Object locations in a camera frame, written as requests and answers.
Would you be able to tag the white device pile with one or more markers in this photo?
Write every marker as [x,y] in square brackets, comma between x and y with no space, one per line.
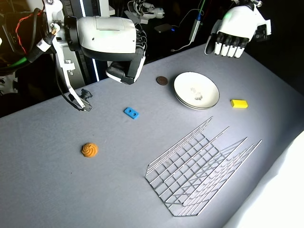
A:
[147,10]

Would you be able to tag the white plate with small smudge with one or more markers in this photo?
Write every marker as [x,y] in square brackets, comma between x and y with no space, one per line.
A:
[197,83]

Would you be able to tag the dark power bank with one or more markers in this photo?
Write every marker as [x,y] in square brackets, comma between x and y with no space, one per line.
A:
[164,28]

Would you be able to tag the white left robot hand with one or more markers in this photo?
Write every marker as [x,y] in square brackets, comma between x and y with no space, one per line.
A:
[237,21]

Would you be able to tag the yellow wooden block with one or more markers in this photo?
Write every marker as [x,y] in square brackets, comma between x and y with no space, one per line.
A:
[239,103]

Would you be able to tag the grey power adapter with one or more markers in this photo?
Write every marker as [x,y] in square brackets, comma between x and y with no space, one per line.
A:
[195,31]

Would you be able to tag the brown round disc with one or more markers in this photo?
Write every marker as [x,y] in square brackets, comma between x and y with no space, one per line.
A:
[162,80]

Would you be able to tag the white plate with large smudge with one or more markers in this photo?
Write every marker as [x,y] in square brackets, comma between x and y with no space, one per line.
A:
[190,107]

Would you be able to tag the blue block with two holes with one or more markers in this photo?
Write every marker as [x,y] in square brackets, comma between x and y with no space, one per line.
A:
[131,113]

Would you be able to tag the orange swirl cookie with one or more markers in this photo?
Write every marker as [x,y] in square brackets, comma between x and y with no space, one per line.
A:
[89,150]

